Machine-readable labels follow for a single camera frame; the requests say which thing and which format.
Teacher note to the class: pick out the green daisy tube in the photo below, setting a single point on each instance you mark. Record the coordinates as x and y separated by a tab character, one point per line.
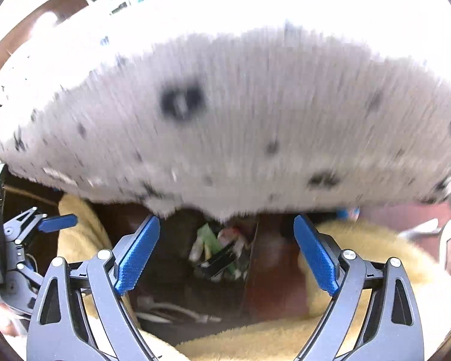
206	237

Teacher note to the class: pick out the black box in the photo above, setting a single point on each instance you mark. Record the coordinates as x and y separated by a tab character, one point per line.
216	260

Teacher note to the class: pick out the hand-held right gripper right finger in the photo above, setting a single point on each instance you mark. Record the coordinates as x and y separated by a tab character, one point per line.
315	255

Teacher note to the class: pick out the brown wooden headboard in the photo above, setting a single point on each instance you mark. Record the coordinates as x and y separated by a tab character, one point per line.
22	37

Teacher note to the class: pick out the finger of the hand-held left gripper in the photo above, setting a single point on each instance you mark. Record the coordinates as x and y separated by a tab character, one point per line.
24	270
58	222

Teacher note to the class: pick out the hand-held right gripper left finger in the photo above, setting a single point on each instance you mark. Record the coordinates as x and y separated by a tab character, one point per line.
137	255

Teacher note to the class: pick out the grey printed blanket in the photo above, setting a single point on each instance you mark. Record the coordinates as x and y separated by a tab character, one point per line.
248	101

